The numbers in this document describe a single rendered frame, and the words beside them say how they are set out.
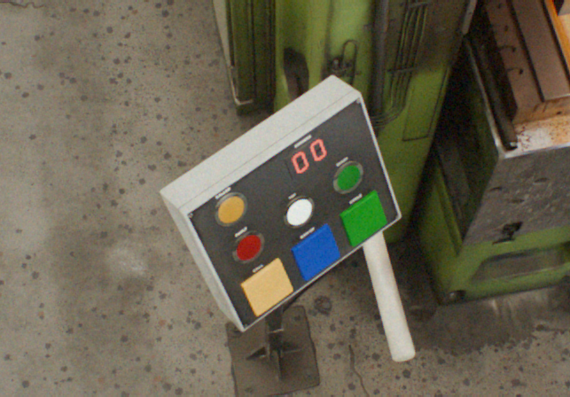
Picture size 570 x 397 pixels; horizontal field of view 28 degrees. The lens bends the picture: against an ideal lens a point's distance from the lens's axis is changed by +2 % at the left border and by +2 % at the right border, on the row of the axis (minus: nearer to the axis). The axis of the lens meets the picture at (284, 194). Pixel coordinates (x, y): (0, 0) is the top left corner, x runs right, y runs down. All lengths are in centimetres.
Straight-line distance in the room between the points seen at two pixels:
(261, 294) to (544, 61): 66
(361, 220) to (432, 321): 105
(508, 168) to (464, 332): 86
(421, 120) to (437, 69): 20
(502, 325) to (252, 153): 133
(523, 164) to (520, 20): 26
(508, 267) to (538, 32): 85
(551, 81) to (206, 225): 70
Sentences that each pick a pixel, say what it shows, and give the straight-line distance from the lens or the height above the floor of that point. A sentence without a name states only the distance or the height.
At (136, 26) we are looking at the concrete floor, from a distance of 326.
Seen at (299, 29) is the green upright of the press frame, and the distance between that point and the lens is 262.
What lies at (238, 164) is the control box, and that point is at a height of 119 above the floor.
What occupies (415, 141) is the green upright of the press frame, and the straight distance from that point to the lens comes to 240.
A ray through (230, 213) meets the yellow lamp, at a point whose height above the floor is 116.
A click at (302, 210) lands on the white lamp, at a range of 180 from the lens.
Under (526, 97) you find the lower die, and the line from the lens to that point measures 206.
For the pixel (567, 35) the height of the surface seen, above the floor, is 101.
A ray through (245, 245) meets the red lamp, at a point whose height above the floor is 110.
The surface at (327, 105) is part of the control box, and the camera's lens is 177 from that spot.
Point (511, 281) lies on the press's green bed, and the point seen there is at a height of 12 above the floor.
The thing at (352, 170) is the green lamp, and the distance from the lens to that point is 182.
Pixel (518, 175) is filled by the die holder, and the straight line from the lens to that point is 217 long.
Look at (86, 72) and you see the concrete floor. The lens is 321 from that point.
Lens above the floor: 275
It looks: 67 degrees down
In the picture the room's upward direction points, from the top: 1 degrees clockwise
